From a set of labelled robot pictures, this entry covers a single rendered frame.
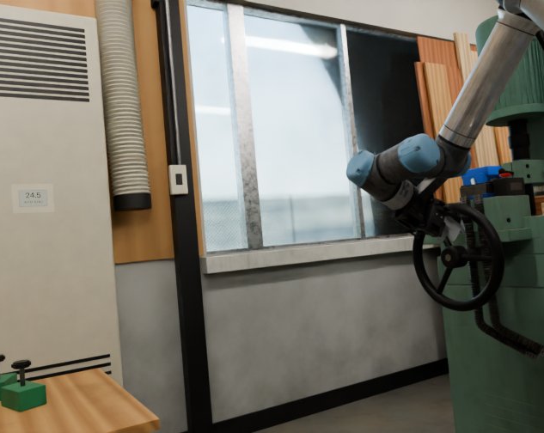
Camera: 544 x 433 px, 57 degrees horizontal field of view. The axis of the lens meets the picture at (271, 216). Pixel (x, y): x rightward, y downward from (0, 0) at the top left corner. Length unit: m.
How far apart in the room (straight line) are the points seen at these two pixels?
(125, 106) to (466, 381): 1.60
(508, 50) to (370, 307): 2.03
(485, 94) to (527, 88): 0.56
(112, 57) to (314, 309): 1.55
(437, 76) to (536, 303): 2.09
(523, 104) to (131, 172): 1.42
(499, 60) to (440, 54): 2.45
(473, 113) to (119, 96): 1.46
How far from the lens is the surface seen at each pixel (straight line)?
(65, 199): 1.92
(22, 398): 1.45
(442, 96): 3.33
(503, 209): 1.44
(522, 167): 1.64
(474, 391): 1.71
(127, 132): 2.13
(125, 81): 2.19
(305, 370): 2.68
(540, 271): 1.49
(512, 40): 1.10
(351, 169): 1.10
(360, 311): 2.86
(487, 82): 1.11
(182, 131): 2.32
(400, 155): 1.04
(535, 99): 1.67
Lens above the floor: 0.89
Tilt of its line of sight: 3 degrees up
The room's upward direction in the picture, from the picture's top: 5 degrees counter-clockwise
